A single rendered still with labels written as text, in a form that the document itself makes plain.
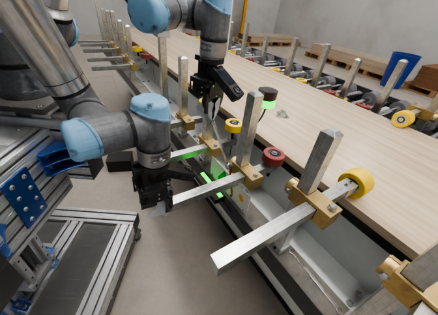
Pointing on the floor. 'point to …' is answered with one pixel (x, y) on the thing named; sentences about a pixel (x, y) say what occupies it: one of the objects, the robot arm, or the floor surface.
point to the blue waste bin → (396, 64)
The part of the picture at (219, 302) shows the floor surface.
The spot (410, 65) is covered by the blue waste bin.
